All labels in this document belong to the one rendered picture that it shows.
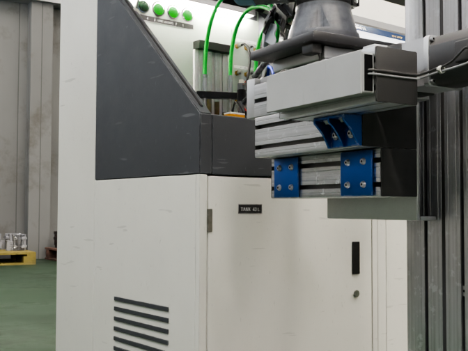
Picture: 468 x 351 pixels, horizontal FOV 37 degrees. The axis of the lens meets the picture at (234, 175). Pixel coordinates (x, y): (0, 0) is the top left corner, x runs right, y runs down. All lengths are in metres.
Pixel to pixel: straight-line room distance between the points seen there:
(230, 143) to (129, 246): 0.47
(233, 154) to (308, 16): 0.56
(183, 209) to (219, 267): 0.18
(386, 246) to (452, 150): 0.99
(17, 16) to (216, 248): 8.89
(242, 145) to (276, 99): 0.64
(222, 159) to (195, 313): 0.41
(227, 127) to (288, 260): 0.43
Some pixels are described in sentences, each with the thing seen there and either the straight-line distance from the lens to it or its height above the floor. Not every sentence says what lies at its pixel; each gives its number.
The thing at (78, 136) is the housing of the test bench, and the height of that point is 0.94.
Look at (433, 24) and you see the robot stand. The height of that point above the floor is 1.06.
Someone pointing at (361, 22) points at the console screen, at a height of 1.42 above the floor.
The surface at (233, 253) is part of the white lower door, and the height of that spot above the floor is 0.58.
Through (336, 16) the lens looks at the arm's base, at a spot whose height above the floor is 1.09.
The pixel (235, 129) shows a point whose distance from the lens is 1.92.
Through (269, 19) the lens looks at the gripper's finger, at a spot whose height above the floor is 1.25.
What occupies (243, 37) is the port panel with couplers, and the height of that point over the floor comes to 1.34.
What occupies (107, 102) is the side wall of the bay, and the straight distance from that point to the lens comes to 2.28.
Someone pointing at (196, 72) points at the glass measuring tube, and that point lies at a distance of 2.52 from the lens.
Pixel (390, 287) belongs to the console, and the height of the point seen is 0.45.
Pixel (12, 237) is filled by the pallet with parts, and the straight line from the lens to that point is 9.47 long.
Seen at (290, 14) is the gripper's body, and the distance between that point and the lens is 2.08.
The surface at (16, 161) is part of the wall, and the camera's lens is 10.25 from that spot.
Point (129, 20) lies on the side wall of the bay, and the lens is 2.22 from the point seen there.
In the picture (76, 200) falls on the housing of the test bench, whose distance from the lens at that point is 2.45.
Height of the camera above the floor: 0.70
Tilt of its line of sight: 3 degrees up
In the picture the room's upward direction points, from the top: straight up
